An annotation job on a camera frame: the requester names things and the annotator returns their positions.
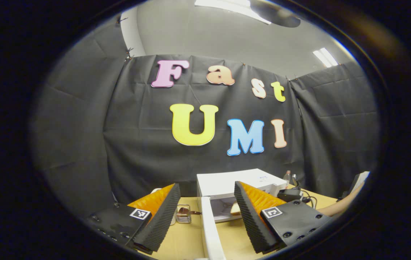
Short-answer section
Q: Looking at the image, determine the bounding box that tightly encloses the large ceiling light panel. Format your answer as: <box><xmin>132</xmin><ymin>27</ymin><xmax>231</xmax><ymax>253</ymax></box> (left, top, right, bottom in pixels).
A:
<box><xmin>194</xmin><ymin>0</ymin><xmax>273</xmax><ymax>25</ymax></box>

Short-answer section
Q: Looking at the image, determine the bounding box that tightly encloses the white microwave oven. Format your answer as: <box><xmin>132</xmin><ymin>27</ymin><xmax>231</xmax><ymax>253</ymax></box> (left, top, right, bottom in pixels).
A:
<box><xmin>196</xmin><ymin>169</ymin><xmax>288</xmax><ymax>260</ymax></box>

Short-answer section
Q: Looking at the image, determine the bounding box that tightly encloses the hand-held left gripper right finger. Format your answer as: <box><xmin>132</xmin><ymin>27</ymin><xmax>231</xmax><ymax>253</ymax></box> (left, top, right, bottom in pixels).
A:
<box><xmin>234</xmin><ymin>181</ymin><xmax>333</xmax><ymax>254</ymax></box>

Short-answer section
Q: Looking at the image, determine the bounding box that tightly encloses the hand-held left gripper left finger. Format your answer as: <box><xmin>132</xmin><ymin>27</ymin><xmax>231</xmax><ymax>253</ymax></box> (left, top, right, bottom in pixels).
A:
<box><xmin>86</xmin><ymin>183</ymin><xmax>181</xmax><ymax>253</ymax></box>

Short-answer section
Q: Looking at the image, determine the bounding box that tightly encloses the black backdrop cloth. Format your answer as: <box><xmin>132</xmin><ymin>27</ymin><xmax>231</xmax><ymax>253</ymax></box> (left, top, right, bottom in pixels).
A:
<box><xmin>30</xmin><ymin>16</ymin><xmax>381</xmax><ymax>217</ymax></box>

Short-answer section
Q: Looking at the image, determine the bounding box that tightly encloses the black cable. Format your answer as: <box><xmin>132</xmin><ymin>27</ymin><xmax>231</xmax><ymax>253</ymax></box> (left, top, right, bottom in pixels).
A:
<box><xmin>299</xmin><ymin>191</ymin><xmax>318</xmax><ymax>210</ymax></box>

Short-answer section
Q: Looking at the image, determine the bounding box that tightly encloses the metal wire basket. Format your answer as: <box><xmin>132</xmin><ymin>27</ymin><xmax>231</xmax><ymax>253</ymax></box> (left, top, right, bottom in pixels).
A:
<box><xmin>176</xmin><ymin>204</ymin><xmax>192</xmax><ymax>224</ymax></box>

